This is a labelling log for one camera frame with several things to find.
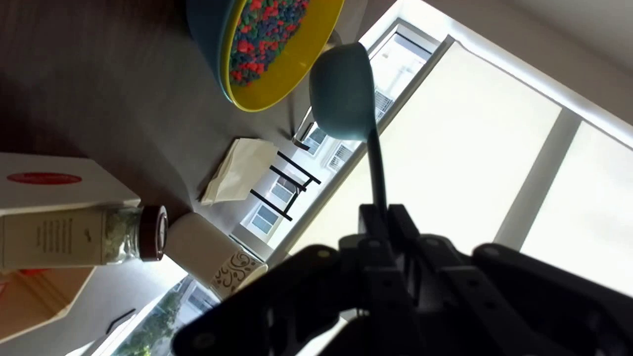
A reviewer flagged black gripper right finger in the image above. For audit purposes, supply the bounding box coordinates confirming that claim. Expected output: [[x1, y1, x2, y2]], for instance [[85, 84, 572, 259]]
[[388, 203, 633, 356]]

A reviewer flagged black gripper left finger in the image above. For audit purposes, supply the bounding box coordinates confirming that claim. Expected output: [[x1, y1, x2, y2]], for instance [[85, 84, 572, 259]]
[[172, 203, 392, 356]]

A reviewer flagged blue serving spoon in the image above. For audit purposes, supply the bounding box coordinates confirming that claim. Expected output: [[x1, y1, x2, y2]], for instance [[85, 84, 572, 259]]
[[309, 41, 392, 209]]

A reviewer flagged yellow plate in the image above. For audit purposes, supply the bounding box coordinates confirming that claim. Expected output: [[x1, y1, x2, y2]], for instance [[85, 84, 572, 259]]
[[220, 0, 347, 114]]

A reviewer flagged colourful cereal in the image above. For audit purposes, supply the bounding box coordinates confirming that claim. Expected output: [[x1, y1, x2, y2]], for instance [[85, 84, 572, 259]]
[[230, 0, 313, 86]]

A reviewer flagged white printed paper carton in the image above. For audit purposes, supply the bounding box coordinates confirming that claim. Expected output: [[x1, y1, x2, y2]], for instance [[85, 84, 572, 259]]
[[165, 211, 269, 298]]

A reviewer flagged white folded paper napkin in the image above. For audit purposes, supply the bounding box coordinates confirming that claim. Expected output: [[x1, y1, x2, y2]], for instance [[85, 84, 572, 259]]
[[200, 136, 279, 205]]

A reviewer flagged glass spice jar dark cap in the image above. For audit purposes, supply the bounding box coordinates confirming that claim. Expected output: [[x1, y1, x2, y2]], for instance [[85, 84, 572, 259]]
[[0, 203, 170, 272]]

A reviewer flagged cream wooden box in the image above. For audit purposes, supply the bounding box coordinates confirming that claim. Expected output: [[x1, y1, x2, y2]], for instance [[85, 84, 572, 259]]
[[0, 152, 145, 344]]

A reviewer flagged blue bowl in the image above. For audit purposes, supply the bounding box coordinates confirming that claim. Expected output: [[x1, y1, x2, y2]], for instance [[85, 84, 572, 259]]
[[184, 0, 246, 100]]

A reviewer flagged round dark wooden table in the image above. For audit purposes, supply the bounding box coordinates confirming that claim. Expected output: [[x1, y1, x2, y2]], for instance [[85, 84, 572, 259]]
[[0, 0, 345, 223]]

